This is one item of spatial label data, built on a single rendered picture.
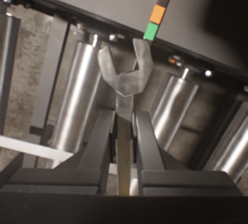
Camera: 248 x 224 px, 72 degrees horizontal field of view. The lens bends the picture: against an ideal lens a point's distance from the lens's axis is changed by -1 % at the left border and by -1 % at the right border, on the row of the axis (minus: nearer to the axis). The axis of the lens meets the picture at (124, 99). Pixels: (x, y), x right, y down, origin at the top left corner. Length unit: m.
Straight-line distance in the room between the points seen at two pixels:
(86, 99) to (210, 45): 0.38
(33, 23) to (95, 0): 1.35
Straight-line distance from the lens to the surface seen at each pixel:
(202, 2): 0.26
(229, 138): 0.72
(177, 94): 0.54
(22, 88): 1.70
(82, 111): 0.56
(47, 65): 0.69
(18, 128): 1.86
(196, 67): 0.55
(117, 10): 0.25
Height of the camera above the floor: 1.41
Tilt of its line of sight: 73 degrees down
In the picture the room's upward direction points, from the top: 177 degrees counter-clockwise
